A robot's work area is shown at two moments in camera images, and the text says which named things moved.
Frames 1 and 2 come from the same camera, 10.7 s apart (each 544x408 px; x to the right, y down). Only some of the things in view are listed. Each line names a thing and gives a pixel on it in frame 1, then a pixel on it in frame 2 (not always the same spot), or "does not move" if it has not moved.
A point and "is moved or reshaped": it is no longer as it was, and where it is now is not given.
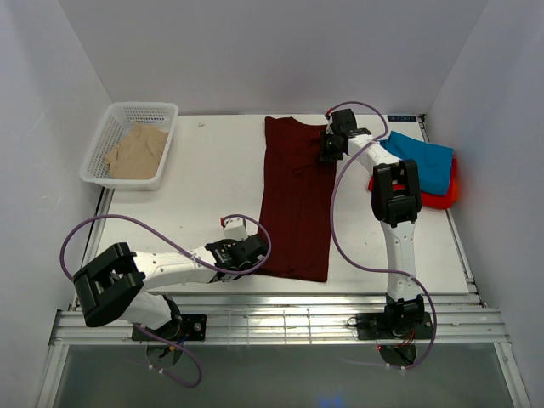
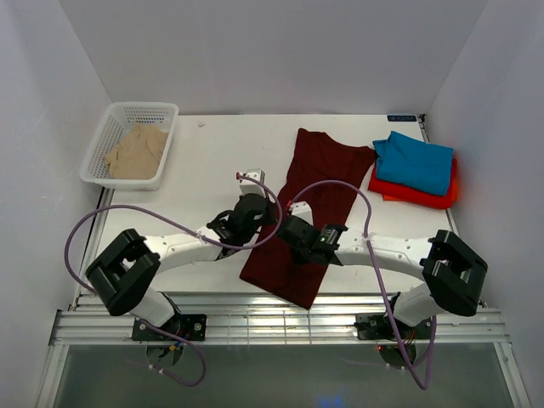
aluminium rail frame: (299, 320) does not move
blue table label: (401, 118) does not move
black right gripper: (325, 155) -> (298, 257)
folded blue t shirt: (433, 161) does not move
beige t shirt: (137, 154) does not move
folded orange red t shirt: (428, 200) does not move
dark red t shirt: (297, 200) is moved or reshaped
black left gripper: (231, 242) -> (269, 218)
